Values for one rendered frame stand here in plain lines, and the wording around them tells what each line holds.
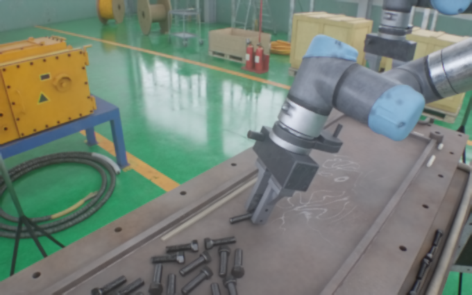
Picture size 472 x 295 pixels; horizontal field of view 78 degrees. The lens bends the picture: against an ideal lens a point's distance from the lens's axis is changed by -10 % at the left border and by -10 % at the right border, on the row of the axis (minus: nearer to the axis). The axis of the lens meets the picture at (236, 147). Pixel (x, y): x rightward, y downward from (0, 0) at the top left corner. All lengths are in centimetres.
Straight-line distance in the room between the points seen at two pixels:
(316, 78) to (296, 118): 7
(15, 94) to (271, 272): 248
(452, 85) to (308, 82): 22
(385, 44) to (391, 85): 49
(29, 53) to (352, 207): 261
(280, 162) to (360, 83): 17
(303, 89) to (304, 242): 26
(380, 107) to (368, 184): 33
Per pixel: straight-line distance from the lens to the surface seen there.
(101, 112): 311
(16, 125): 287
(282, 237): 58
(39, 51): 290
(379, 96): 45
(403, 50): 93
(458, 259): 167
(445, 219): 98
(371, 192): 74
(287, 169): 50
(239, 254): 53
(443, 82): 55
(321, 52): 49
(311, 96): 49
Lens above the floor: 177
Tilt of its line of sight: 29 degrees down
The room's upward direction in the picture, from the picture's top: 1 degrees clockwise
